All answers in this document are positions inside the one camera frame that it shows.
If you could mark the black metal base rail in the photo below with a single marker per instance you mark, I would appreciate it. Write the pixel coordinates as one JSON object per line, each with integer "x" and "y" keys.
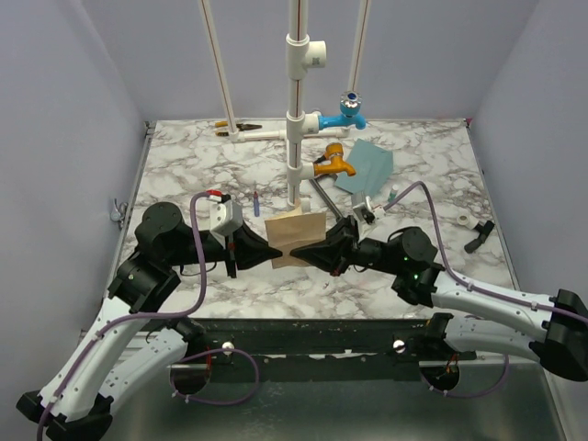
{"x": 287, "y": 350}

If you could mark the green white glue stick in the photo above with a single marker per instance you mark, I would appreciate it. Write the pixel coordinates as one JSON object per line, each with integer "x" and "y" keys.
{"x": 393, "y": 193}

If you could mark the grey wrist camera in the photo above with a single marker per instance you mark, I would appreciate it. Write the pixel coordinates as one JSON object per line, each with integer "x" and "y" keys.
{"x": 225, "y": 214}
{"x": 362, "y": 208}

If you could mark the orange handled pliers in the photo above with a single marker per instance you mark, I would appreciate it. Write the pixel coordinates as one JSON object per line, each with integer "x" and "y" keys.
{"x": 222, "y": 127}

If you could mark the orange plastic faucet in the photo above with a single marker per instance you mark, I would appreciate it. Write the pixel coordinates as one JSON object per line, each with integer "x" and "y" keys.
{"x": 332, "y": 161}

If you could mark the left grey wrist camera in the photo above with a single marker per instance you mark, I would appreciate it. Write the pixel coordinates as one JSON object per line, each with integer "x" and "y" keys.
{"x": 225, "y": 214}

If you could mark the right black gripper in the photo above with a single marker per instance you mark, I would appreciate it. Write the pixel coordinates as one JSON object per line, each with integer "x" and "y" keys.
{"x": 343, "y": 244}

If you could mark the blue pen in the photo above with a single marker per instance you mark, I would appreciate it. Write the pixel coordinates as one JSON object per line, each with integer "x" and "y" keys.
{"x": 256, "y": 204}

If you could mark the white tape roll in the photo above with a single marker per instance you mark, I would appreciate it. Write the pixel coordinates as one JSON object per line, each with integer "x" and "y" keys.
{"x": 467, "y": 221}

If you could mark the black handle tool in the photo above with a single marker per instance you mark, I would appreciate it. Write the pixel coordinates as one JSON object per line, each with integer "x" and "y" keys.
{"x": 483, "y": 229}

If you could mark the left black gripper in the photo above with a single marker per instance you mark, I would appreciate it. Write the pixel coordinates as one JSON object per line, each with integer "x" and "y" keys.
{"x": 245, "y": 251}

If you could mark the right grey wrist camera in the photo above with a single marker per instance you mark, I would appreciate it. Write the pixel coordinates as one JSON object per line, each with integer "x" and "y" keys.
{"x": 362, "y": 208}

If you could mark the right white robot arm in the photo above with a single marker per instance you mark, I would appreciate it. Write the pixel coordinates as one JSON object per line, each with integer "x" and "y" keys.
{"x": 549, "y": 329}

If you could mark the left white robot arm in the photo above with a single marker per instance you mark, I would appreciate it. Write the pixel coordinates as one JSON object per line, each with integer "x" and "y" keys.
{"x": 131, "y": 339}

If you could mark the white pvc pipe frame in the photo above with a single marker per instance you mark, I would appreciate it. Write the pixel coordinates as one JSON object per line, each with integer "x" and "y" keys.
{"x": 302, "y": 55}

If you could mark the grey metal rod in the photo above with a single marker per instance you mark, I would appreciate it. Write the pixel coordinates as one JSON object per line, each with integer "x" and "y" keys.
{"x": 326, "y": 199}

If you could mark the blue plastic faucet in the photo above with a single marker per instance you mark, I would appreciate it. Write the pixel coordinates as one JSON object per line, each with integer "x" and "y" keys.
{"x": 349, "y": 105}

